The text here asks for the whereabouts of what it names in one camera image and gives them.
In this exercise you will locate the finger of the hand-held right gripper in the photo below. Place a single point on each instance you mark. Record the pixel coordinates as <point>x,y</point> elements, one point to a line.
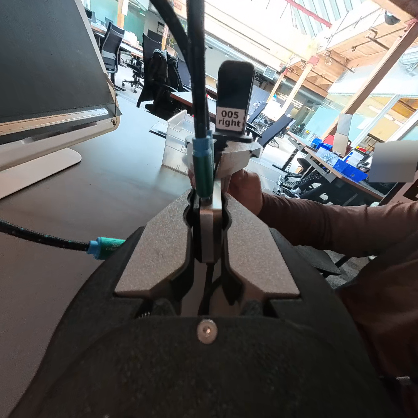
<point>238,156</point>
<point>189,150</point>

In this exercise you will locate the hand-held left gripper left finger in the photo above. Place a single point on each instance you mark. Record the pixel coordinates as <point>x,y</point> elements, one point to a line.
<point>156,258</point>

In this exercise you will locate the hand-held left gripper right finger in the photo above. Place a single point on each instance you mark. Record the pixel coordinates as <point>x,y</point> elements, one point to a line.
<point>258,258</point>

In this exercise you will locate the clear plastic bin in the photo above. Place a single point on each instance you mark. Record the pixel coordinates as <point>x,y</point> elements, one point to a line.
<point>174,147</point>

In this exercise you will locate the person's right forearm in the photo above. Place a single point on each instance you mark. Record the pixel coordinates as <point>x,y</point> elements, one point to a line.
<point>326,222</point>

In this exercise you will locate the person's right hand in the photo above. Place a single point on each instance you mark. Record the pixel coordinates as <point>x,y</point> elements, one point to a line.
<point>248,189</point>

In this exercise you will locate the clear flat lid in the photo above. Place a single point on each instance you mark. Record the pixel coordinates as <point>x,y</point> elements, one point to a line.
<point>160,128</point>

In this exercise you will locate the white top desk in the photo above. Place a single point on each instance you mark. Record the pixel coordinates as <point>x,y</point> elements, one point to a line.
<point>186,96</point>

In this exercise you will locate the black chair with jacket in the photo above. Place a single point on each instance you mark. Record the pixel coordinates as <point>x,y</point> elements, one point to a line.
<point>160,75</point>

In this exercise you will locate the long desk with crates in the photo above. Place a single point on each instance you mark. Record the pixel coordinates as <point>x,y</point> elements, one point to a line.
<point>326,163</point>

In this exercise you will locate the cardboard box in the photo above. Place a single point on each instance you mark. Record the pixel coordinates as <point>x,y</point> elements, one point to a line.
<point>343,140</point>

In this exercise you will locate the blue plastic crate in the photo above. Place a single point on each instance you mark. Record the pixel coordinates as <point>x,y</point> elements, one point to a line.
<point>351,169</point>

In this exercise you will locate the person's upper body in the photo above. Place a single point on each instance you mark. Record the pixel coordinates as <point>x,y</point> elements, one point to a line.
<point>385,310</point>

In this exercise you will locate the framed marker sign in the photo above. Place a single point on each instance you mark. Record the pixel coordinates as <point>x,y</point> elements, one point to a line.
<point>408,194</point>

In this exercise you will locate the black monitor with white base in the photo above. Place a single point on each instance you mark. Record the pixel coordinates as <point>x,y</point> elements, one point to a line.
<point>49,65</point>

